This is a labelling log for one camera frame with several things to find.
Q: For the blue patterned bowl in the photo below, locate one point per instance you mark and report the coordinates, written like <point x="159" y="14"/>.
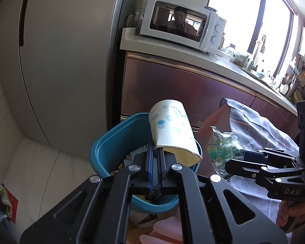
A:
<point x="210" y="8"/>

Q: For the glass food container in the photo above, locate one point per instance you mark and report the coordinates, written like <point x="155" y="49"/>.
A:
<point x="222" y="55"/>

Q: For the person's pink clothing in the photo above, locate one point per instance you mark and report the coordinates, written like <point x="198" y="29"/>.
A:
<point x="162" y="235"/>

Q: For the pile of clear plastic bags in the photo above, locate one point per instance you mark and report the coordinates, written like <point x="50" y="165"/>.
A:
<point x="239" y="56"/>

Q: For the dotted paper cup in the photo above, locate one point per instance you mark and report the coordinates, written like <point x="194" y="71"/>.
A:
<point x="167" y="124"/>

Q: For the teal plastic bin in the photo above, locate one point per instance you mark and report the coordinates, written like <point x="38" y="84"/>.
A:
<point x="109" y="147"/>

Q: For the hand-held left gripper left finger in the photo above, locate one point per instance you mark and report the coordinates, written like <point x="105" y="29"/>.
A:
<point x="150" y="167"/>

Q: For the person's right hand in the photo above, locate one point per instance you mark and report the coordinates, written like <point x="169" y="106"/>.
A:
<point x="294" y="213"/>

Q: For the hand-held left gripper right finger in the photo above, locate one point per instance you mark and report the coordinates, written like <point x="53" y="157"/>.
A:
<point x="161" y="172"/>

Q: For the red and green bag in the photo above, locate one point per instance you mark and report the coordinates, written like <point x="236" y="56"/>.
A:
<point x="2" y="203"/>

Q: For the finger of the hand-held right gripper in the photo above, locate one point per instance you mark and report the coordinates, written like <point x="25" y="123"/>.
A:
<point x="246" y="170"/>
<point x="277" y="157"/>

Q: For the white microwave oven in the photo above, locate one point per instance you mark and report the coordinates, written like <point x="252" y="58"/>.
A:
<point x="219" y="17"/>

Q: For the kitchen window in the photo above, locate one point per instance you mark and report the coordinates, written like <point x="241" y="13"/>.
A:
<point x="233" y="17"/>

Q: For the grey refrigerator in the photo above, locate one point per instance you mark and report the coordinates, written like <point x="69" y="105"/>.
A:
<point x="66" y="56"/>

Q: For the kitchen counter with maroon cabinets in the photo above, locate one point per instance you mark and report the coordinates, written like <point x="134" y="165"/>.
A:
<point x="167" y="81"/>

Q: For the clear green printed wrapper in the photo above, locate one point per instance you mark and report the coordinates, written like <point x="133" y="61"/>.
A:
<point x="223" y="147"/>

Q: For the large gold snack wrapper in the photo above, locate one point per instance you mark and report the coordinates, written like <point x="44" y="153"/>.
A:
<point x="120" y="169"/>

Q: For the blue checked cloth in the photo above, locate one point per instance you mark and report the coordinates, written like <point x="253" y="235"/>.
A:
<point x="256" y="127"/>

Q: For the white plate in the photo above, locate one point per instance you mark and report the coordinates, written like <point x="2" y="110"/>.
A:
<point x="130" y="20"/>

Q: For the white perforated utensil holder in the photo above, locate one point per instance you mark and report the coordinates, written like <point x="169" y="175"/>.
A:
<point x="284" y="89"/>

